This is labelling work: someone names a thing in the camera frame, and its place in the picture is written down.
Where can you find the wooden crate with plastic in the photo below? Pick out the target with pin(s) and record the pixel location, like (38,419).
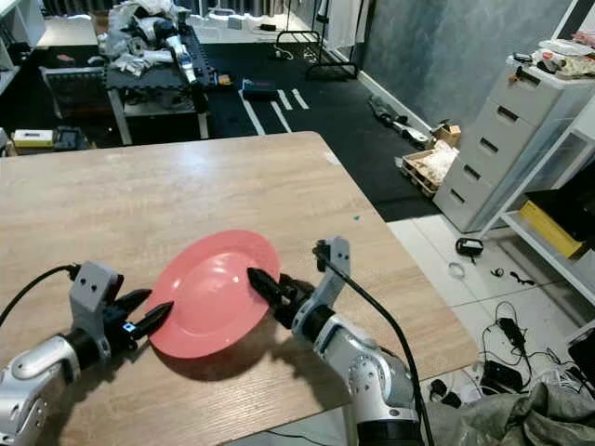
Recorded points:
(432,167)

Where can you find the white drawer cabinet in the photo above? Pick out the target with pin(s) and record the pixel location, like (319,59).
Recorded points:
(502,139)

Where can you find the small cardboard box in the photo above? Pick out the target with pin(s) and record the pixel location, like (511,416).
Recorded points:
(446,136)

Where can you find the black power adapter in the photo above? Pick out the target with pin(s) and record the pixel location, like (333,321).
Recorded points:
(511,330)

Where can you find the red round plate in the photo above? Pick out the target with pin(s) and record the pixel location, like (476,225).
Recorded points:
(212,297)

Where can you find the black metal rack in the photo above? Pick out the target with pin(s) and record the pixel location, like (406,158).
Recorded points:
(297,34)

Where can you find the grey green cloth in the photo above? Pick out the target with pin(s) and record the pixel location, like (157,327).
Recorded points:
(521,418)

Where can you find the clear tape roll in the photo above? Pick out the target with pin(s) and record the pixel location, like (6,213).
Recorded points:
(449,269)

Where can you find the yellow flat box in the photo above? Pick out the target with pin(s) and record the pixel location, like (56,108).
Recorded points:
(33,139)

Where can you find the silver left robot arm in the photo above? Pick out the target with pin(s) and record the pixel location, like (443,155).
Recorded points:
(37,381)

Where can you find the small black device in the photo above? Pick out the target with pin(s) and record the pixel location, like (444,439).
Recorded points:
(470,246)

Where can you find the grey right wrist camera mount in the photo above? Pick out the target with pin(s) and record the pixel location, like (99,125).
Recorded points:
(337,265)

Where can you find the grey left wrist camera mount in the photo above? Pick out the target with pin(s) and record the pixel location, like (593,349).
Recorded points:
(98,286)

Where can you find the white open shelf frame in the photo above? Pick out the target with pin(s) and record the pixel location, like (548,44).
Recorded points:
(535,243)

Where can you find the grey pile of robot parts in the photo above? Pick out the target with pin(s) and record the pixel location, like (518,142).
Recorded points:
(144,32)

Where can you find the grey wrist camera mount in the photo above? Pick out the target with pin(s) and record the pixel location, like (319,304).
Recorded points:
(98,286)
(337,265)

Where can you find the white shelf unit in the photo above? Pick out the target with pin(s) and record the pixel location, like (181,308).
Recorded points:
(23,23)

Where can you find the black workbench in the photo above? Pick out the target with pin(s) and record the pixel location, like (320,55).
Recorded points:
(149,82)

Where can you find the grey black power tool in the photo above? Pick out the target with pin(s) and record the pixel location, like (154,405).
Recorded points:
(395,116)

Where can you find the white red clutter pile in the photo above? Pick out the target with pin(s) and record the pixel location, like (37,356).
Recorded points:
(567,56)

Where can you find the dark blue box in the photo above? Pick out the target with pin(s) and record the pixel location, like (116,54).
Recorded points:
(258,89)

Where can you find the black crate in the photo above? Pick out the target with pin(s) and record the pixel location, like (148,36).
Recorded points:
(74,93)

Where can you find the black box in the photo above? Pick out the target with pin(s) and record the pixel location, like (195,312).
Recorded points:
(504,377)

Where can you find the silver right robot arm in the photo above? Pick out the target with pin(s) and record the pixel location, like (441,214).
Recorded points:
(372,372)

